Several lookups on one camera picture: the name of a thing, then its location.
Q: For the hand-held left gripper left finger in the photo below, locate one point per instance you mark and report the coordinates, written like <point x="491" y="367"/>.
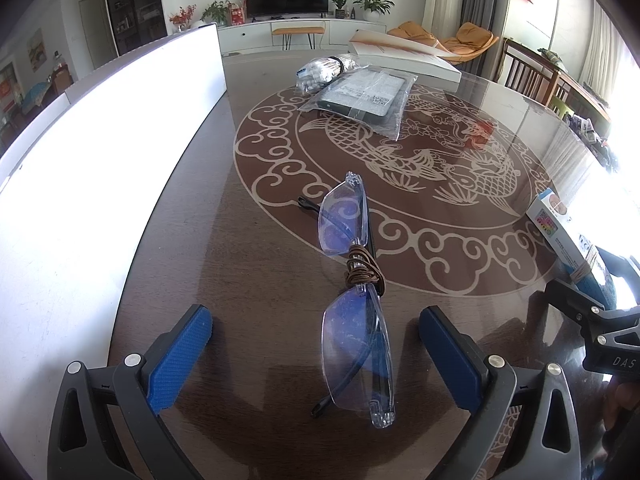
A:
<point x="175" y="360"/>

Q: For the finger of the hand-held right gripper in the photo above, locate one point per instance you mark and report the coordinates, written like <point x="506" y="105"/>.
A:
<point x="625" y="275"/>
<point x="570" y="297"/>

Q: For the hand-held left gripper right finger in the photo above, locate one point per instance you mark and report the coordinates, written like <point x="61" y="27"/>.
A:
<point x="455" y="365"/>

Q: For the blue and white box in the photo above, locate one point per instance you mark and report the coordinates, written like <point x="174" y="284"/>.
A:
<point x="555" y="220"/>

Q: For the clear rimless glasses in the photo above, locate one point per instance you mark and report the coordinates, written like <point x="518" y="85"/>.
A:
<point x="355" y="340"/>

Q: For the grey item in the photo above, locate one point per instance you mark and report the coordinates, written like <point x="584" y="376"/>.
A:
<point x="360" y="95"/>

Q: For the bag of cotton swabs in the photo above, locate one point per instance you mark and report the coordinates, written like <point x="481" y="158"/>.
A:
<point x="320" y="72"/>

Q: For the person's right hand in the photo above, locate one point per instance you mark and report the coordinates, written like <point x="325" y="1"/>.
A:
<point x="622" y="402"/>

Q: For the clutter of small items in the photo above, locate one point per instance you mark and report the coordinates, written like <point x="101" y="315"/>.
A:
<point x="592" y="135"/>

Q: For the white panel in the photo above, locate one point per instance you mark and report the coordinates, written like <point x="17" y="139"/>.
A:
<point x="100" y="160"/>

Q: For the wooden chair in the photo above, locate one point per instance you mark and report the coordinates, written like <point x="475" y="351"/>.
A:
<point x="525" y="67"/>

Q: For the orange lounge chair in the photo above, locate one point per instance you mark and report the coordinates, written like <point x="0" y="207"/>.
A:
<point x="470" y="40"/>

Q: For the white flat cardboard box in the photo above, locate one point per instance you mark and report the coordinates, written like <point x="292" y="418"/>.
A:
<point x="400" y="55"/>

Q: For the blue patterned cover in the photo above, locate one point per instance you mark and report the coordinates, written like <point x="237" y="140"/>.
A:
<point x="36" y="96"/>

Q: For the grey curtain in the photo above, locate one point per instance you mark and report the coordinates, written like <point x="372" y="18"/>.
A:
<point x="482" y="5"/>

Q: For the white television cabinet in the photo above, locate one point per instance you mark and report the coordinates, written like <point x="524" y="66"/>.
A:
<point x="250" y="35"/>

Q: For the round white vase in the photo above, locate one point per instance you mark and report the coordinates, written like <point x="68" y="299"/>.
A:
<point x="198" y="23"/>

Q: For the red flowers in vase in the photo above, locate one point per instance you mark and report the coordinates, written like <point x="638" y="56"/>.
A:
<point x="182" y="16"/>

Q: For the orange stool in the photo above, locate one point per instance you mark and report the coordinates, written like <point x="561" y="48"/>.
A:
<point x="297" y="31"/>

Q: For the bushy green potted plant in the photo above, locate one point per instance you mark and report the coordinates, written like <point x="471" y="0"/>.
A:
<point x="216" y="10"/>

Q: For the large leafy potted plant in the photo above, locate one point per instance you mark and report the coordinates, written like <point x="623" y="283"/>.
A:
<point x="372" y="2"/>

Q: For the dark glass display cabinet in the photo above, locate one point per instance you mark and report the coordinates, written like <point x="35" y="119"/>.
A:
<point x="135" y="5"/>

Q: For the small green potted plant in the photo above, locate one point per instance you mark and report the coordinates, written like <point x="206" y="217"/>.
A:
<point x="340" y="6"/>

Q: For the framed wall painting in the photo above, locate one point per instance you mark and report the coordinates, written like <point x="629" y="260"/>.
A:
<point x="35" y="50"/>

